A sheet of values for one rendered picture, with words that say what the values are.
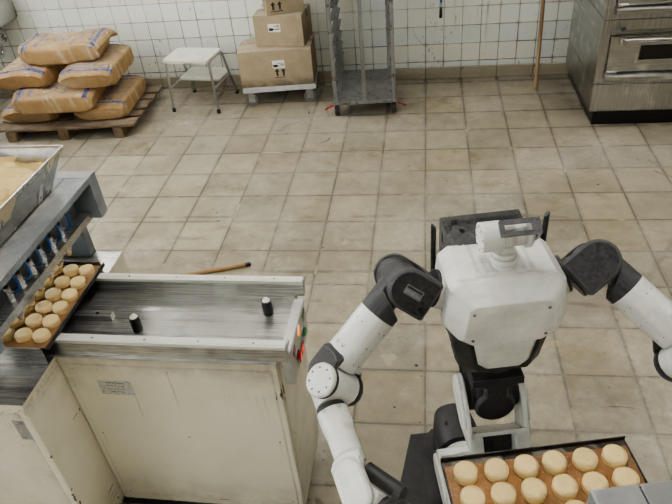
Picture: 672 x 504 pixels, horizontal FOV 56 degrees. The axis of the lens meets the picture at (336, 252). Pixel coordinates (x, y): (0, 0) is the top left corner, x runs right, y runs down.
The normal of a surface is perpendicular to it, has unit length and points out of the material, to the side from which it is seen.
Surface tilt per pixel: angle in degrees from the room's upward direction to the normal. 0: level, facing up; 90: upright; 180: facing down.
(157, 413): 90
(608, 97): 88
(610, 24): 90
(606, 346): 0
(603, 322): 0
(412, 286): 69
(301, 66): 90
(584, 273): 51
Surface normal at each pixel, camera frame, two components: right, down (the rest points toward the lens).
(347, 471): -0.40, -0.44
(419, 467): -0.08, -0.80
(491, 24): -0.11, 0.60
